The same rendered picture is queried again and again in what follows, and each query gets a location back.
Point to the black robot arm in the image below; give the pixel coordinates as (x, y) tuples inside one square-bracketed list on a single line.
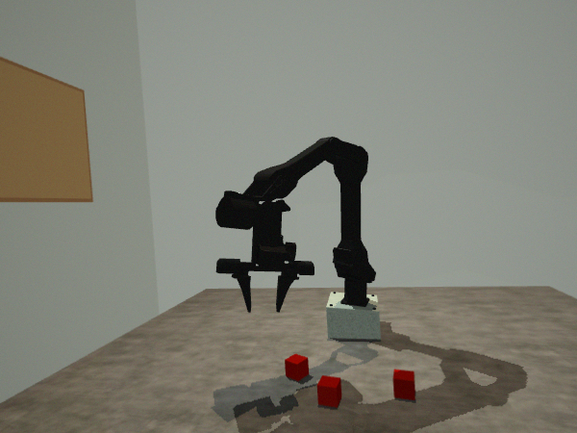
[(243, 211)]

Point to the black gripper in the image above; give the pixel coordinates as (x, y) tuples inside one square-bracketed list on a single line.
[(240, 271)]

